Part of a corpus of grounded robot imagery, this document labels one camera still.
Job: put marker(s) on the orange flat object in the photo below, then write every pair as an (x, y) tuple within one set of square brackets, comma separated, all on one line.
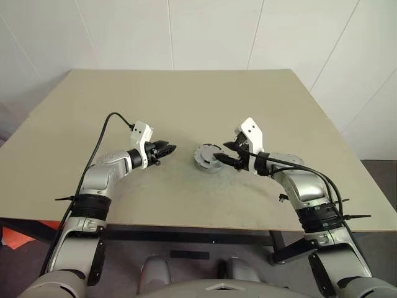
[(18, 239)]

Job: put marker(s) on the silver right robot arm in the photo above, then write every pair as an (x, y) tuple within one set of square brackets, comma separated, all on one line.
[(307, 183)]

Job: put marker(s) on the black table foot bracket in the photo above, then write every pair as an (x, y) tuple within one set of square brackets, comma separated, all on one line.
[(291, 251)]

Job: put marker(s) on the grey rounded shape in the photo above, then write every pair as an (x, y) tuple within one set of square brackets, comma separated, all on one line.
[(155, 270), (243, 268)]

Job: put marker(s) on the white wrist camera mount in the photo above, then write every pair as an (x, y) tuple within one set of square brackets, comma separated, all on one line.
[(252, 130), (141, 132)]

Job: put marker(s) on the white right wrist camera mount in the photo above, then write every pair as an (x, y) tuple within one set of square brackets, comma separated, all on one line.
[(252, 130)]

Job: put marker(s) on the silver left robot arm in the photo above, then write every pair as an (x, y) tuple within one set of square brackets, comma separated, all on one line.
[(96, 174)]

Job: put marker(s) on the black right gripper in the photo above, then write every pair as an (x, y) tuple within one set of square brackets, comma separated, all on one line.
[(244, 158)]

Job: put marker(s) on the black zip tie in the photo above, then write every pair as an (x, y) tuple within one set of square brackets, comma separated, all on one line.
[(356, 216), (63, 198)]

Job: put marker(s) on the silver motor housing copper coils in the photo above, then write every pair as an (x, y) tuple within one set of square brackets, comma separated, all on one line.
[(204, 167)]

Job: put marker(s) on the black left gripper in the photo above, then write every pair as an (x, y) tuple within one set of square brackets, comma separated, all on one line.
[(152, 153)]

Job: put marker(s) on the black rectangular strip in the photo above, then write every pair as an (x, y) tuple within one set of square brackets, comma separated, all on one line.
[(190, 254)]

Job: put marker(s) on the grey robot torso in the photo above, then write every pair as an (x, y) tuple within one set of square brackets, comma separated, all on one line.
[(201, 288)]

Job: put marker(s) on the black table frame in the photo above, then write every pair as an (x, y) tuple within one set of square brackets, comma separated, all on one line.
[(186, 234)]

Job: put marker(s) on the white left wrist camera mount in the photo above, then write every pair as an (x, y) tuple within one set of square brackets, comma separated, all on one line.
[(141, 132)]

